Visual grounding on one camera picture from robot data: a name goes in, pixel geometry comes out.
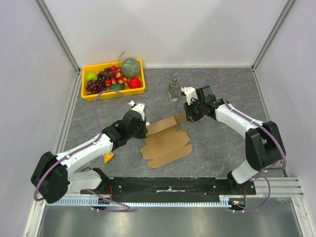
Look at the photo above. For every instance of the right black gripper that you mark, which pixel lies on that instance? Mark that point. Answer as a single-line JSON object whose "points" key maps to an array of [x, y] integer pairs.
{"points": [[191, 111]]}

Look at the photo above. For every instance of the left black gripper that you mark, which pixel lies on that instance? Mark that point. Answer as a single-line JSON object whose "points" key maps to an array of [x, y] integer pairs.
{"points": [[144, 131]]}

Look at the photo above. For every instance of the brown cardboard box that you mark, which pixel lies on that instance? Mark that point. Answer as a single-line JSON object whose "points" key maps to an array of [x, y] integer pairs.
{"points": [[165, 143]]}

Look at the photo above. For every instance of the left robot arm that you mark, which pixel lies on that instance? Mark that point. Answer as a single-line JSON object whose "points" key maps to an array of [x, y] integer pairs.
{"points": [[55, 175]]}

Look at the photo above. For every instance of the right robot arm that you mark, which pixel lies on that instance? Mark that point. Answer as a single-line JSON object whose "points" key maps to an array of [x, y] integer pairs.
{"points": [[263, 142]]}

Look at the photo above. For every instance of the clear glass bottle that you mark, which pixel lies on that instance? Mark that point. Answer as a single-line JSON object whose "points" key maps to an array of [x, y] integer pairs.
{"points": [[174, 90]]}

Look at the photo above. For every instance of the yellow snack packet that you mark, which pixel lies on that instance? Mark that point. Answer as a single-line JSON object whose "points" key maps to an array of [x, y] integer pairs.
{"points": [[107, 157]]}

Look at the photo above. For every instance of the red tomato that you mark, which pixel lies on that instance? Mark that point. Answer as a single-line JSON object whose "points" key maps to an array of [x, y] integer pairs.
{"points": [[134, 83]]}

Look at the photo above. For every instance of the green avocado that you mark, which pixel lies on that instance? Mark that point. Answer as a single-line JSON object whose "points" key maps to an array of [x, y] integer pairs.
{"points": [[117, 87]]}

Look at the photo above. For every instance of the dark purple grape bunch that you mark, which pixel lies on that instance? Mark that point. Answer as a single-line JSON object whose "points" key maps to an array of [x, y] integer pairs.
{"points": [[95, 87]]}

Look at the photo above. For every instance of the green netted melon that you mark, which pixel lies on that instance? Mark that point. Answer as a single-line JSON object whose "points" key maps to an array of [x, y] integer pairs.
{"points": [[130, 67]]}

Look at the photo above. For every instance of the green apple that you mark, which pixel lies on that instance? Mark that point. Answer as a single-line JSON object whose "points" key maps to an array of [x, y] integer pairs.
{"points": [[91, 76]]}

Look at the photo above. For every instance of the yellow plastic fruit bin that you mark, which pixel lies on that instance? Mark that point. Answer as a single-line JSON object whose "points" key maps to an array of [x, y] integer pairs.
{"points": [[110, 93]]}

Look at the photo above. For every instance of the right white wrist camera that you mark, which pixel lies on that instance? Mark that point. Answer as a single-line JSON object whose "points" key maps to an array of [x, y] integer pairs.
{"points": [[190, 94]]}

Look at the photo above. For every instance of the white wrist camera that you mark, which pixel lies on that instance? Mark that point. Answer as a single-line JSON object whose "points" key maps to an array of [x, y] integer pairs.
{"points": [[190, 94], [139, 107]]}

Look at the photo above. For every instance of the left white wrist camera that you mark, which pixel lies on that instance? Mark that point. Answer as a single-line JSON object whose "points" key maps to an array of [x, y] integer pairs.
{"points": [[139, 107]]}

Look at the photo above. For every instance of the slotted cable duct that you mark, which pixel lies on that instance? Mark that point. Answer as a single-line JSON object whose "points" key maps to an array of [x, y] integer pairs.
{"points": [[162, 199]]}

